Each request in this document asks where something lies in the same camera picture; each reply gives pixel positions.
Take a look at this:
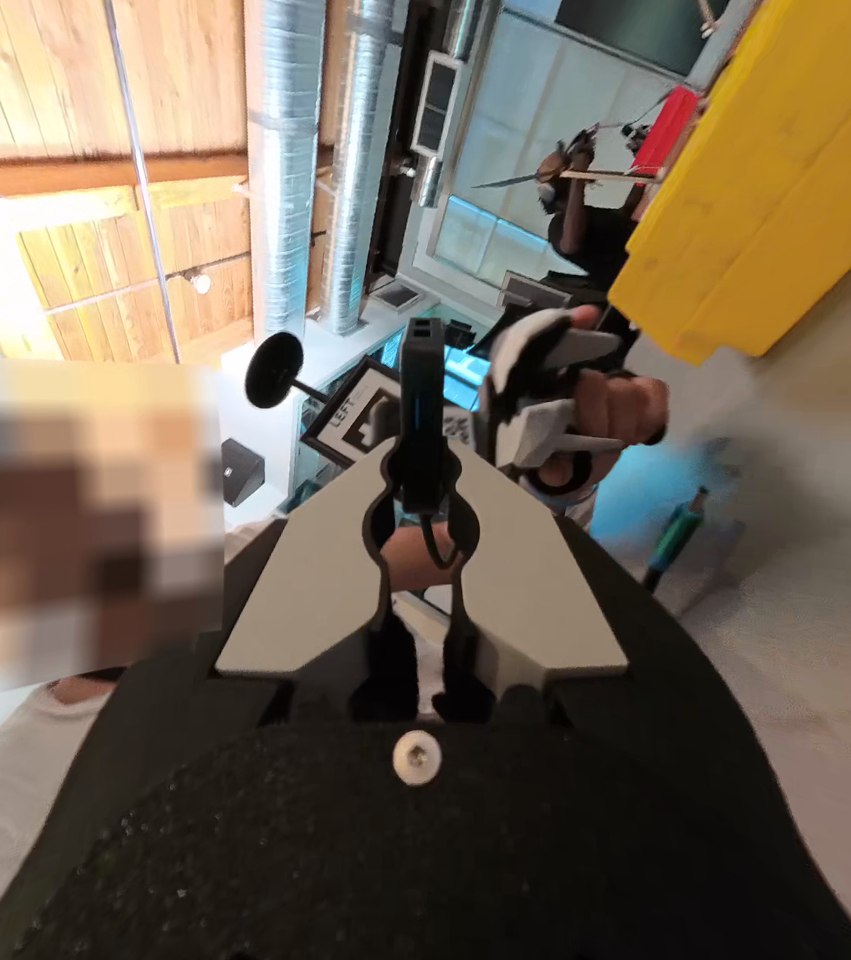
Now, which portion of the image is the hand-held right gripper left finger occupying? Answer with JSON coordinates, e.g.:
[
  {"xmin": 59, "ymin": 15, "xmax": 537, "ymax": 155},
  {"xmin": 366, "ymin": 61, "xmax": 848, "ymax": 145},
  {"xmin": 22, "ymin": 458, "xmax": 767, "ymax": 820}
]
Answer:
[{"xmin": 214, "ymin": 437, "xmax": 421, "ymax": 725}]

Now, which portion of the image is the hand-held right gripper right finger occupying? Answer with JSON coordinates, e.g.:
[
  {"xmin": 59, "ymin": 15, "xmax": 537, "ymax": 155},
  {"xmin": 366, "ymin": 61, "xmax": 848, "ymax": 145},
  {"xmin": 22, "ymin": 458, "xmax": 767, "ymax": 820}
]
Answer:
[{"xmin": 431, "ymin": 442, "xmax": 631, "ymax": 723}]

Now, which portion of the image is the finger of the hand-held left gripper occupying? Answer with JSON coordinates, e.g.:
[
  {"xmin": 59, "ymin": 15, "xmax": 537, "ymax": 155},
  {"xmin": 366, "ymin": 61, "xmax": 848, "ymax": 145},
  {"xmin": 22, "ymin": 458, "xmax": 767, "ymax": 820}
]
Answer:
[
  {"xmin": 479, "ymin": 396, "xmax": 627, "ymax": 472},
  {"xmin": 484, "ymin": 307, "xmax": 623, "ymax": 393}
]

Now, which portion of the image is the black square hub thin cable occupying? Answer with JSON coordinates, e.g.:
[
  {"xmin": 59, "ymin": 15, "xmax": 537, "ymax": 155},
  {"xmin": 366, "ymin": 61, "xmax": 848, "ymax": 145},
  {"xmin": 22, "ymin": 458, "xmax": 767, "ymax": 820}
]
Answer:
[{"xmin": 397, "ymin": 316, "xmax": 464, "ymax": 573}]

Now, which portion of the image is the braided cable with green plug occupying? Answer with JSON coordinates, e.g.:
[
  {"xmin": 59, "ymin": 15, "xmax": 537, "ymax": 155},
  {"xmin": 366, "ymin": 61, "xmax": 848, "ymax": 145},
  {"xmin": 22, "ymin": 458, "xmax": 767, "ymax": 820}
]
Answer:
[{"xmin": 643, "ymin": 483, "xmax": 713, "ymax": 595}]

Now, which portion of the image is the yellow plastic bin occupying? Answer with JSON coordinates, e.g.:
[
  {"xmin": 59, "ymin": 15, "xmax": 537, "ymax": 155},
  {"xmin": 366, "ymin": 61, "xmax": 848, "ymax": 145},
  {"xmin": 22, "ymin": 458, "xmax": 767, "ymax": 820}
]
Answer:
[{"xmin": 607, "ymin": 0, "xmax": 851, "ymax": 369}]

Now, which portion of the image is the person's left forearm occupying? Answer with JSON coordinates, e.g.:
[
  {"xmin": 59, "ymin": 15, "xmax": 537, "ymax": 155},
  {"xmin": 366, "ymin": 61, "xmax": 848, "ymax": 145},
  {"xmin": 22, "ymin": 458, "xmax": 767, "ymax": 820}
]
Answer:
[{"xmin": 382, "ymin": 521, "xmax": 466, "ymax": 595}]

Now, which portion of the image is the grey desk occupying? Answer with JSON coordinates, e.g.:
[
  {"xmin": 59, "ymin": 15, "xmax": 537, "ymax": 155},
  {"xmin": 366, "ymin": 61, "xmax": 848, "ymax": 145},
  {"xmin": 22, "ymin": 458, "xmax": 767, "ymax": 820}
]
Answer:
[{"xmin": 470, "ymin": 217, "xmax": 851, "ymax": 960}]

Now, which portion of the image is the person's left hand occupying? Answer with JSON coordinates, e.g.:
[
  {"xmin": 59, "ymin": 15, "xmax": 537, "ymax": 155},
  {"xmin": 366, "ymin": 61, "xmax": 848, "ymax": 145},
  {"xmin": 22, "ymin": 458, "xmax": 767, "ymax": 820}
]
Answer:
[{"xmin": 536, "ymin": 302, "xmax": 672, "ymax": 490}]

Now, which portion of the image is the red cloth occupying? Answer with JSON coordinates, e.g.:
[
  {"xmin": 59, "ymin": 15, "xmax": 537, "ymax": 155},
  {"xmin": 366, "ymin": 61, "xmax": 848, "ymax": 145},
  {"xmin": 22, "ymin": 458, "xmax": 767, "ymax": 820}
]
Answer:
[{"xmin": 634, "ymin": 84, "xmax": 703, "ymax": 187}]

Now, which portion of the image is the black wall speaker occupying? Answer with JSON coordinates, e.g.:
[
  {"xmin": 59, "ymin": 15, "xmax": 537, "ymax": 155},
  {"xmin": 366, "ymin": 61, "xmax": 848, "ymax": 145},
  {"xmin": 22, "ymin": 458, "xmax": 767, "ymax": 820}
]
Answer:
[{"xmin": 220, "ymin": 437, "xmax": 267, "ymax": 509}]

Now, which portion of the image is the silver ceiling duct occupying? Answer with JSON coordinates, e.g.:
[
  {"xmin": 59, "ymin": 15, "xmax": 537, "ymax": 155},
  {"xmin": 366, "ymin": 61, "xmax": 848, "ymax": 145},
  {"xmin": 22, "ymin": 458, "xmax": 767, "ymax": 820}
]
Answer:
[
  {"xmin": 245, "ymin": 0, "xmax": 322, "ymax": 342},
  {"xmin": 324, "ymin": 0, "xmax": 397, "ymax": 337}
]

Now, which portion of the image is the large black wall display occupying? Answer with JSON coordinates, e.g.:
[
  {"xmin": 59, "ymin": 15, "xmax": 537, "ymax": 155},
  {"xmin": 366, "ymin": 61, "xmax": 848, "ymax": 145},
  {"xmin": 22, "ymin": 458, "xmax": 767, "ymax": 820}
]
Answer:
[{"xmin": 554, "ymin": 0, "xmax": 730, "ymax": 78}]

